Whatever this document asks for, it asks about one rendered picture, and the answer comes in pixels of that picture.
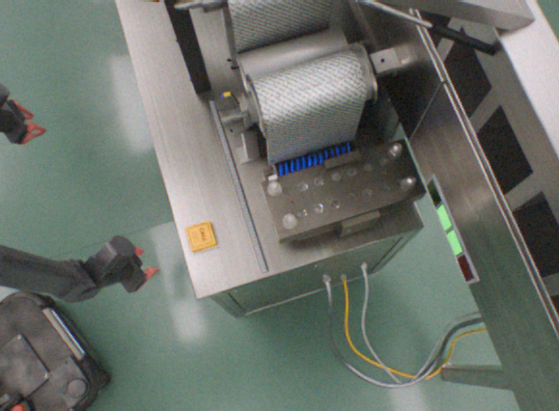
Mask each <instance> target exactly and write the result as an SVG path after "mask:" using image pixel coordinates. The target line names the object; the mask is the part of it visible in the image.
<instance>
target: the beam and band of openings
mask: <svg viewBox="0 0 559 411"><path fill-rule="evenodd" d="M525 1H526V3H527V5H528V7H529V9H530V11H531V13H532V14H533V15H534V16H535V18H536V19H535V20H534V21H533V22H531V23H530V24H529V25H526V26H523V27H520V28H517V29H514V30H507V29H503V28H498V27H493V26H488V25H485V24H480V23H475V22H471V21H466V20H461V19H456V18H453V17H449V16H444V15H440V14H431V13H426V12H422V11H417V10H413V12H414V14H415V16H416V17H417V18H420V19H422V20H425V21H427V22H431V21H434V22H436V23H439V24H441V25H444V26H446V27H449V28H451V29H453V30H456V31H458V32H461V33H463V34H465V35H467V36H469V37H471V38H473V39H476V40H478V41H482V42H485V43H487V44H490V45H492V46H494V48H495V54H494V56H493V57H491V56H489V55H487V54H484V53H481V52H479V51H476V50H473V49H471V48H469V47H466V46H464V45H462V44H460V43H458V42H456V41H451V40H449V39H446V38H443V37H441V36H439V35H436V34H434V33H431V32H428V30H427V28H425V27H423V26H421V28H422V30H423V32H424V35H425V37H426V39H427V41H428V43H429V45H430V48H431V50H432V52H433V55H434V57H435V59H436V61H437V63H438V65H439V67H440V70H441V72H442V74H443V76H444V78H445V81H446V83H447V85H448V87H449V89H450V91H451V94H452V96H453V98H454V100H455V102H456V104H457V106H458V108H459V110H460V112H461V116H462V118H463V120H464V122H465V124H466V127H467V129H468V131H469V133H470V135H471V138H472V140H473V142H474V144H475V146H476V148H477V151H478V153H479V154H480V156H481V158H482V161H483V163H484V165H485V167H486V169H487V171H488V174H489V176H490V178H491V180H492V183H493V185H494V187H495V189H496V191H497V193H498V196H499V198H500V200H501V202H502V204H503V206H504V208H505V210H506V212H507V214H508V216H509V219H510V221H511V223H512V225H513V227H514V230H515V232H516V234H517V239H518V242H519V244H520V246H521V248H522V250H523V253H524V255H525V257H526V258H527V260H528V262H529V265H530V267H531V269H532V271H533V273H534V276H535V278H536V280H537V282H538V284H539V287H540V289H541V291H542V293H543V295H544V297H545V301H546V303H547V305H548V306H549V309H550V311H551V312H552V314H553V316H554V318H555V321H556V325H557V327H558V329H559V43H558V41H557V40H556V39H555V37H554V35H553V33H552V31H551V30H550V28H549V26H548V24H547V22H546V21H545V19H544V17H543V15H542V13H541V11H540V9H539V7H538V6H537V4H536V2H535V0H525Z"/></svg>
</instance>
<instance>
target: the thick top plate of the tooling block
mask: <svg viewBox="0 0 559 411"><path fill-rule="evenodd" d="M394 143H400V144H401V145H402V147H403V149H402V155H401V156H400V157H399V158H392V157H390V156H389V155H388V149H389V148H390V147H391V145H393V144H394ZM360 155H361V160H359V161H356V162H352V163H350V164H347V165H344V166H341V167H337V168H334V169H331V170H328V171H326V169H325V166H324V164H323V163H321V164H318V165H315V166H312V167H308V168H305V169H302V170H299V171H295V172H292V173H289V174H286V175H283V176H280V177H278V180H277V181H278V182H279V183H280V184H281V186H282V192H281V193H280V194H279V195H277V196H272V195H270V194H269V192H268V186H269V179H268V180H265V181H262V182H261V186H262V190H263V193H264V197H265V200H266V205H267V208H268V211H269V214H270V217H271V220H272V223H273V226H274V229H275V231H276V234H277V237H278V241H279V244H282V243H285V242H288V241H291V240H294V239H297V238H301V237H303V236H306V235H309V234H312V233H317V232H321V231H324V230H327V229H330V228H333V227H336V226H340V223H341V221H342V220H345V219H349V218H351V217H354V216H357V215H360V214H363V213H366V212H370V211H373V210H376V209H377V210H378V212H383V211H385V210H388V209H391V208H394V207H397V206H403V205H406V204H409V203H412V202H415V201H419V200H422V199H423V198H424V196H425V195H426V194H427V193H428V192H427V189H426V187H425V185H424V182H423V180H422V178H421V176H420V174H419V171H418V169H417V166H416V164H415V162H414V159H413V157H412V154H411V152H410V150H409V147H408V145H407V143H406V140H405V138H403V139H400V140H397V141H393V142H390V143H387V144H384V145H380V146H377V147H374V148H371V149H367V150H364V151H360ZM408 176H414V177H415V179H416V183H415V188H414V189H413V190H412V191H404V189H403V188H402V186H401V182H402V180H403V179H404V178H407V177H408ZM289 213H292V214H293V215H294V216H295V217H296V219H297V224H296V226H295V227H294V228H292V229H288V228H286V227H285V226H284V224H283V219H284V217H285V215H287V214H289Z"/></svg>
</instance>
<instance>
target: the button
mask: <svg viewBox="0 0 559 411"><path fill-rule="evenodd" d="M185 229H186V233H187V236H188V240H189V243H190V247H191V251H192V252H197V251H200V250H204V249H207V248H209V247H211V246H214V245H216V242H215V239H214V235H213V232H212V228H211V225H210V221H209V220H207V221H204V222H201V223H198V224H195V225H192V226H189V227H186V228H185Z"/></svg>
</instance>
